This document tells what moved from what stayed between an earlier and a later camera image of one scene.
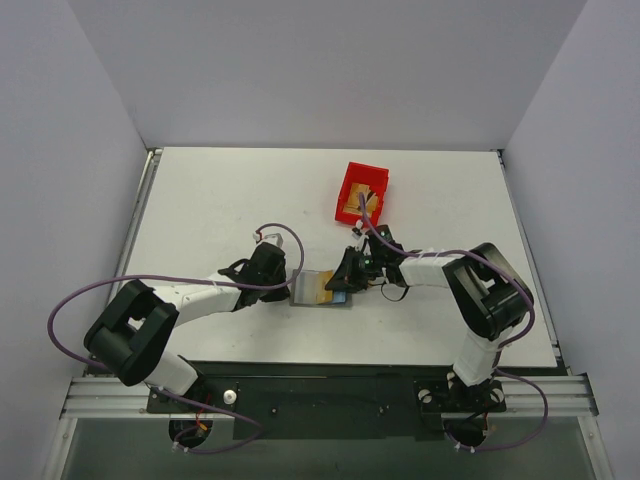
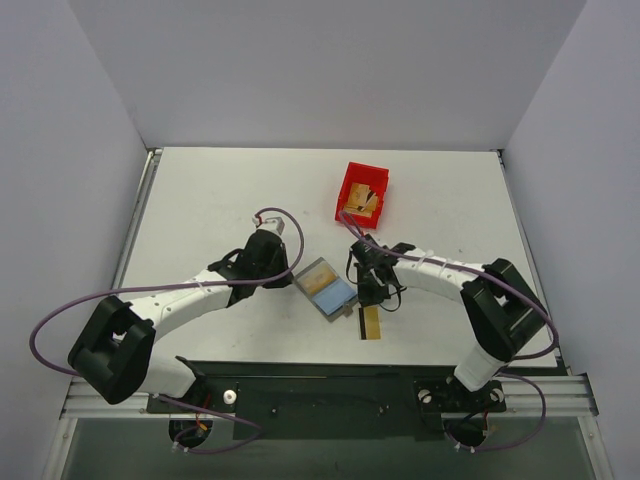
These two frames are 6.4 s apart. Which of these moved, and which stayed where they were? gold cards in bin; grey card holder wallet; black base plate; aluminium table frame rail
Moved: grey card holder wallet
Stayed: gold cards in bin; black base plate; aluminium table frame rail
